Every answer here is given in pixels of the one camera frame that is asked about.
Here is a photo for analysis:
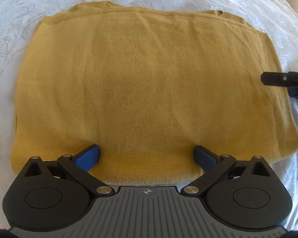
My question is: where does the mustard yellow knit sweater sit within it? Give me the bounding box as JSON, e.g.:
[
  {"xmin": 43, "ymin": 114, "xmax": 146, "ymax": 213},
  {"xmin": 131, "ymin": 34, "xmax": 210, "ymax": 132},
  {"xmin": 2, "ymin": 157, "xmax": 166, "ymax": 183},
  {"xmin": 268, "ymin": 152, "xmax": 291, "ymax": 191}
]
[{"xmin": 11, "ymin": 1, "xmax": 298, "ymax": 185}]

